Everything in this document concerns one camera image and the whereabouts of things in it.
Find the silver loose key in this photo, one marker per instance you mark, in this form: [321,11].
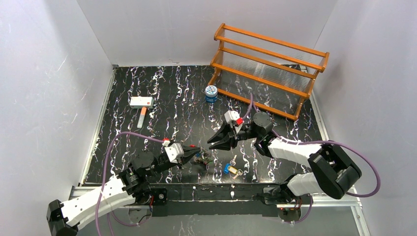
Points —
[233,161]

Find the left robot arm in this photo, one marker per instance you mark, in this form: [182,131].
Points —
[130,186]

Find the aluminium rail frame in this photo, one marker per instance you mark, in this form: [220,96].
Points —
[243,199]

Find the blue key tag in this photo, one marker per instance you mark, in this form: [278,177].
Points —
[226,168]

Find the blue jar with patterned lid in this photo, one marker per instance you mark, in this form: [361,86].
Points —
[211,93]

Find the metal key organizer red handle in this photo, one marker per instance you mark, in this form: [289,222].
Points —
[203,157]

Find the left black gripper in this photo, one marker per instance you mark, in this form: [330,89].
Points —
[168,164]

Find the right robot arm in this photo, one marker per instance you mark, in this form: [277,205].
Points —
[333,172]

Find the orange wooden shelf rack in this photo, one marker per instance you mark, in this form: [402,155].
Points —
[281,75]

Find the white orange marker pen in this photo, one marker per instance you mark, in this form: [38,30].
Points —
[141,117]

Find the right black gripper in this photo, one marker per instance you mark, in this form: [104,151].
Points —
[233,137]

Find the white box with red logo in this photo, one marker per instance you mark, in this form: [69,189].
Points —
[137,102]

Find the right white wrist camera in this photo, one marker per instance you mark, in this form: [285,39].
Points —
[234,120]

